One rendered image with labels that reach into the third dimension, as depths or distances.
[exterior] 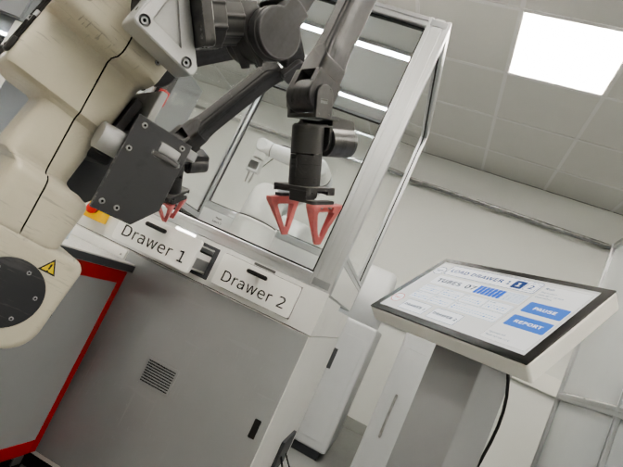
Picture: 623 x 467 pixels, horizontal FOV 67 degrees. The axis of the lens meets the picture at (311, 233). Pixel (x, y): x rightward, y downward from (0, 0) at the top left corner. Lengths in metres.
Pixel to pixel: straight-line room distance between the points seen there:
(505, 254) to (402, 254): 0.95
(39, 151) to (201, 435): 1.09
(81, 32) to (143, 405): 1.22
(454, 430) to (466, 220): 3.77
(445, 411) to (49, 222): 0.95
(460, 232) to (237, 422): 3.60
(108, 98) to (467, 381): 0.97
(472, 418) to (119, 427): 1.11
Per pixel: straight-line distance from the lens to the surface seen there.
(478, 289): 1.32
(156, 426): 1.72
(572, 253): 4.93
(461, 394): 1.24
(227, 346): 1.61
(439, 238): 4.81
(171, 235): 1.54
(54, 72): 0.82
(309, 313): 1.54
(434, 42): 1.84
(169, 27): 0.70
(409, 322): 1.27
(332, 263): 1.55
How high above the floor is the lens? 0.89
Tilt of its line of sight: 8 degrees up
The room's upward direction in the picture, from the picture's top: 25 degrees clockwise
